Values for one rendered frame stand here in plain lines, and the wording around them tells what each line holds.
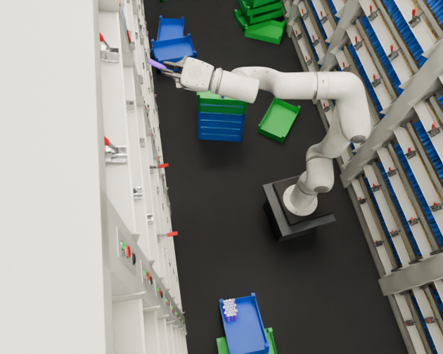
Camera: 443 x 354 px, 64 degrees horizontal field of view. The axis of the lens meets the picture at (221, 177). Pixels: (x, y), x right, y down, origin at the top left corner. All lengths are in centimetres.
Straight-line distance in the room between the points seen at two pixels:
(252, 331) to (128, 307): 147
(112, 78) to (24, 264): 53
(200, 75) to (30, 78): 77
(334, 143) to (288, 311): 107
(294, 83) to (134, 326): 89
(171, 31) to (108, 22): 223
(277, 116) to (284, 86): 145
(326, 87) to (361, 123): 19
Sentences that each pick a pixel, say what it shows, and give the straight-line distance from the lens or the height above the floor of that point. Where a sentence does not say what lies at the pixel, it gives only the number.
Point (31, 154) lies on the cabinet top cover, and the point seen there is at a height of 174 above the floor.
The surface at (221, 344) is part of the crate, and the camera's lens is 211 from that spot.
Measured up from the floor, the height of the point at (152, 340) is 130.
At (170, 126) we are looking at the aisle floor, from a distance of 258.
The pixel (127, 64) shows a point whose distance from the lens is 114.
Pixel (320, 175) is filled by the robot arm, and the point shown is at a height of 74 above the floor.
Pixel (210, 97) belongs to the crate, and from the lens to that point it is 220.
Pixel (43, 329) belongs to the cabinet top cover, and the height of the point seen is 174.
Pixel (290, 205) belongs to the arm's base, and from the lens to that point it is 198.
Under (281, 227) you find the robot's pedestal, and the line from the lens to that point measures 198.
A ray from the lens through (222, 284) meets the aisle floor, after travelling 215.
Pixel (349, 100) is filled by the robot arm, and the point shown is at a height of 119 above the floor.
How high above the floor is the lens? 212
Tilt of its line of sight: 64 degrees down
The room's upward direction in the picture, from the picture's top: 5 degrees clockwise
